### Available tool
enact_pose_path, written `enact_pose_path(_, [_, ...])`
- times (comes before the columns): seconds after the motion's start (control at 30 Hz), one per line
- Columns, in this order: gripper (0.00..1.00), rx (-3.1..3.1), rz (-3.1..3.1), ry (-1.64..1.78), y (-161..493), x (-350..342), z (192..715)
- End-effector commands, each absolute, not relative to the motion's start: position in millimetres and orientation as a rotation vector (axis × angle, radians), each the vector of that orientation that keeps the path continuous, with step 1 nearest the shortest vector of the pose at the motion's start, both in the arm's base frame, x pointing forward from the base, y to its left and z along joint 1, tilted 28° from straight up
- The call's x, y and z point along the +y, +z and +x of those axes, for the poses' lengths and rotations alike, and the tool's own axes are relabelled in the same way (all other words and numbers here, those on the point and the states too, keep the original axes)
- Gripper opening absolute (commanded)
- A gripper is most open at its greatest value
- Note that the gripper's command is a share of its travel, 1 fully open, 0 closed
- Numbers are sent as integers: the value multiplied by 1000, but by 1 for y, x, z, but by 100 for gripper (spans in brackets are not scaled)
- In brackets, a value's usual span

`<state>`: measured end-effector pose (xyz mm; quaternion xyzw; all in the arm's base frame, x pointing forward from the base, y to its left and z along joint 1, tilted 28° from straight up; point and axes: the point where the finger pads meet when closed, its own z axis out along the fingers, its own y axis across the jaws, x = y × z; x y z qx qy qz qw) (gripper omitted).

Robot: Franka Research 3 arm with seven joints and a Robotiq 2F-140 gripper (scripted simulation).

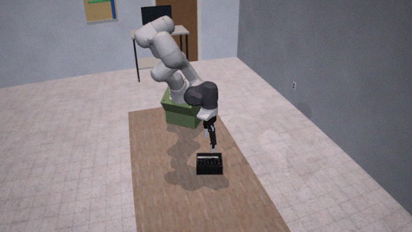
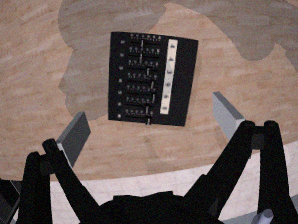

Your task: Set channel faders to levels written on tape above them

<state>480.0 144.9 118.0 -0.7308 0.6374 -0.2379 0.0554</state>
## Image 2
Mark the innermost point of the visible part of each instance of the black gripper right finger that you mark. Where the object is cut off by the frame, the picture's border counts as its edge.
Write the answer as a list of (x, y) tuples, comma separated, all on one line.
[(211, 191)]

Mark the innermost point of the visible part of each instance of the black lighting desk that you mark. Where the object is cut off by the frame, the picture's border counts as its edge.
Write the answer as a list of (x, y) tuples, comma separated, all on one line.
[(169, 62)]

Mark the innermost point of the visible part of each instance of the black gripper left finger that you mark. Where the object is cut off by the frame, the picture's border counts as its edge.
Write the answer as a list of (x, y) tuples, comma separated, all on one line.
[(35, 197)]

